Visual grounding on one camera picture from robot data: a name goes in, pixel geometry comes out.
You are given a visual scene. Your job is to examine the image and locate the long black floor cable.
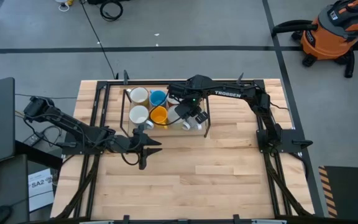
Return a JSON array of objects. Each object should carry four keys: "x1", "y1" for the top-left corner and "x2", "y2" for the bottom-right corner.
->
[{"x1": 79, "y1": 0, "x2": 119, "y2": 80}]

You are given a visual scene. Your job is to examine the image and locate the black power adapter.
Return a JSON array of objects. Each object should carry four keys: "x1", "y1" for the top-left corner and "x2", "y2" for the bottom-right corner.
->
[{"x1": 22, "y1": 131, "x2": 45, "y2": 147}]

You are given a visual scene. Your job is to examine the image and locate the teal mug white handle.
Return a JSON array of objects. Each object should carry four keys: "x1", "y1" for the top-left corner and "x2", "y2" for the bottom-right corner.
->
[{"x1": 129, "y1": 105, "x2": 155, "y2": 131}]

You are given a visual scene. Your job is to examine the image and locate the dark grey desk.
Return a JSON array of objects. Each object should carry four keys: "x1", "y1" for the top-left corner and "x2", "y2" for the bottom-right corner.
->
[{"x1": 0, "y1": 154, "x2": 30, "y2": 224}]

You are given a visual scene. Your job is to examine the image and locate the light blue mug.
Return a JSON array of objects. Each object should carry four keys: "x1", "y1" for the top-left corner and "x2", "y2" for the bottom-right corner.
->
[{"x1": 149, "y1": 89, "x2": 168, "y2": 108}]

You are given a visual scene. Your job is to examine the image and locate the coiled black cable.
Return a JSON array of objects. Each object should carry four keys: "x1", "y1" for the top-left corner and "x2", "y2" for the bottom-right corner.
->
[{"x1": 99, "y1": 0, "x2": 124, "y2": 22}]

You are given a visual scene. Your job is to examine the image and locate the wooden shelf black metal frame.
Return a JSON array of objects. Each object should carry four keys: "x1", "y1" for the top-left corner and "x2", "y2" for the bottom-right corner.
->
[{"x1": 119, "y1": 88, "x2": 212, "y2": 139}]

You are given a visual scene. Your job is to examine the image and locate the black mat hazard stripes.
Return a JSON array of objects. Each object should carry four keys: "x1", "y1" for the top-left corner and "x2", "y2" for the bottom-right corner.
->
[{"x1": 318, "y1": 165, "x2": 358, "y2": 222}]

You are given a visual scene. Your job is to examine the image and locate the orange black shop vacuum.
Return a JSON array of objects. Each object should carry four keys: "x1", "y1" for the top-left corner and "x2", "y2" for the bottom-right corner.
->
[{"x1": 271, "y1": 0, "x2": 358, "y2": 79}]

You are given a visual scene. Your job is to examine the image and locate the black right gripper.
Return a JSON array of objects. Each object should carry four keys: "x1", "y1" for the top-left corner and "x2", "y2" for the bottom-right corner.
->
[{"x1": 174, "y1": 98, "x2": 209, "y2": 123}]

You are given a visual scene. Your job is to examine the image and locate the black aluminium rig frame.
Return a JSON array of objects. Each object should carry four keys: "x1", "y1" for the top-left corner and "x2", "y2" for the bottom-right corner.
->
[{"x1": 54, "y1": 70, "x2": 315, "y2": 224}]

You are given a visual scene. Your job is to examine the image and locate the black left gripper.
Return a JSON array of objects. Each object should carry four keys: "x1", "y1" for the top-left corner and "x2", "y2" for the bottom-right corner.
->
[{"x1": 112, "y1": 125, "x2": 163, "y2": 171}]

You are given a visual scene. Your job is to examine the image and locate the white printed paper sign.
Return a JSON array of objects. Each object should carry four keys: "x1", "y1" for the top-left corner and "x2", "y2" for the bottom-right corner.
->
[{"x1": 27, "y1": 167, "x2": 55, "y2": 213}]

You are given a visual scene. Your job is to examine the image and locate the olive mug white inside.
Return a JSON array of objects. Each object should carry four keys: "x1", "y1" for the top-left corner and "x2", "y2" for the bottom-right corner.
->
[{"x1": 128, "y1": 86, "x2": 150, "y2": 107}]

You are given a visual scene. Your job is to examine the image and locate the plain yellow mug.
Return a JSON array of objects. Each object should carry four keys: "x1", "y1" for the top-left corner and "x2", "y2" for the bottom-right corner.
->
[{"x1": 149, "y1": 105, "x2": 170, "y2": 130}]

